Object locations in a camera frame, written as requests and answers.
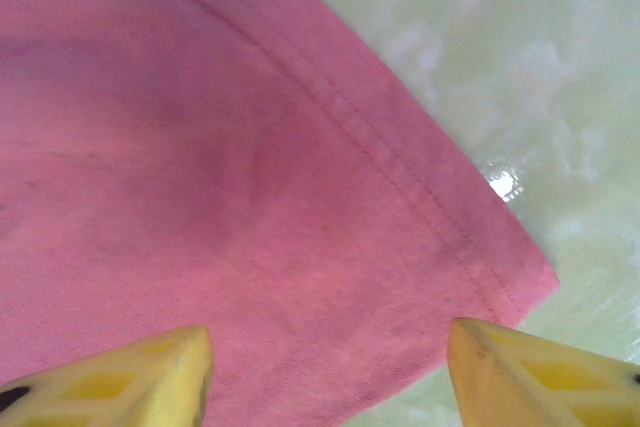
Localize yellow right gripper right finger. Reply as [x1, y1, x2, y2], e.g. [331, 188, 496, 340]
[446, 316, 640, 427]

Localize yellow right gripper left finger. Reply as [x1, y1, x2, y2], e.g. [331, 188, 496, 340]
[0, 325, 216, 427]

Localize pink t-shirt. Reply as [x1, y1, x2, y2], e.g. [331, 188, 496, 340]
[0, 0, 562, 427]

